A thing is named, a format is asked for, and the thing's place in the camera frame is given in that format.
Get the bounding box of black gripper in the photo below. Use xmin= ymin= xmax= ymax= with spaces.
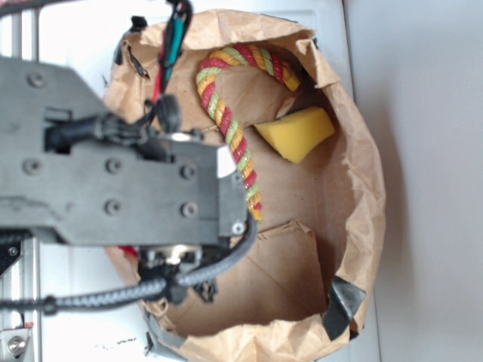
xmin=1 ymin=58 xmax=248 ymax=247

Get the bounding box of red paper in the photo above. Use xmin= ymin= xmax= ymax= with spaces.
xmin=118 ymin=246 xmax=139 ymax=261

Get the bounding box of brown paper bag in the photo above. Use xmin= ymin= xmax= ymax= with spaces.
xmin=101 ymin=8 xmax=387 ymax=362

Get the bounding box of yellow sponge wedge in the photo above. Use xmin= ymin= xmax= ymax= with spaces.
xmin=255 ymin=106 xmax=335 ymax=164

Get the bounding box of black mounting bracket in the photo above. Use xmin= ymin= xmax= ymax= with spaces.
xmin=0 ymin=233 xmax=23 ymax=276

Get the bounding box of grey braided cable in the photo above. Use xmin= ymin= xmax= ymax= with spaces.
xmin=0 ymin=210 xmax=259 ymax=314

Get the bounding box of aluminium frame rail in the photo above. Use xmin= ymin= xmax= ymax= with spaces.
xmin=1 ymin=11 xmax=42 ymax=361

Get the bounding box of twisted multicolour rope toy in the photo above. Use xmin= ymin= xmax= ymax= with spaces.
xmin=195 ymin=43 xmax=301 ymax=222

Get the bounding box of silver corner bracket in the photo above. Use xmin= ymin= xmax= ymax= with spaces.
xmin=1 ymin=328 xmax=35 ymax=362

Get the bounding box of red green wire bundle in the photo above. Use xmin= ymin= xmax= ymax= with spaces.
xmin=152 ymin=0 xmax=194 ymax=105

